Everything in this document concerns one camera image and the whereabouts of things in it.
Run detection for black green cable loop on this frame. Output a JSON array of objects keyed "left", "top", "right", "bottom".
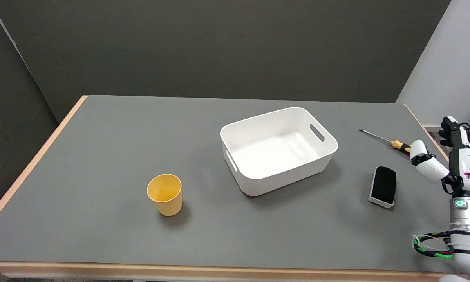
[{"left": 412, "top": 231, "right": 455, "bottom": 259}]

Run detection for yellow black handled screwdriver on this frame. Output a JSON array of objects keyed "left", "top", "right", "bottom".
[{"left": 358, "top": 128, "right": 436, "bottom": 158}]

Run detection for yellow plastic cup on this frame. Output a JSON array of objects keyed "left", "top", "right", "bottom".
[{"left": 146, "top": 174, "right": 183, "bottom": 217}]

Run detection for white plastic storage bin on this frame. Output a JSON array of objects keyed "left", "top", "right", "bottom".
[{"left": 220, "top": 107, "right": 339, "bottom": 197}]

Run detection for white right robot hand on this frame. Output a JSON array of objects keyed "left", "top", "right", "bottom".
[{"left": 409, "top": 116, "right": 470, "bottom": 197}]

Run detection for black white blackboard eraser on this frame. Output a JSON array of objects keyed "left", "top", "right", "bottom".
[{"left": 368, "top": 166, "right": 398, "bottom": 209}]

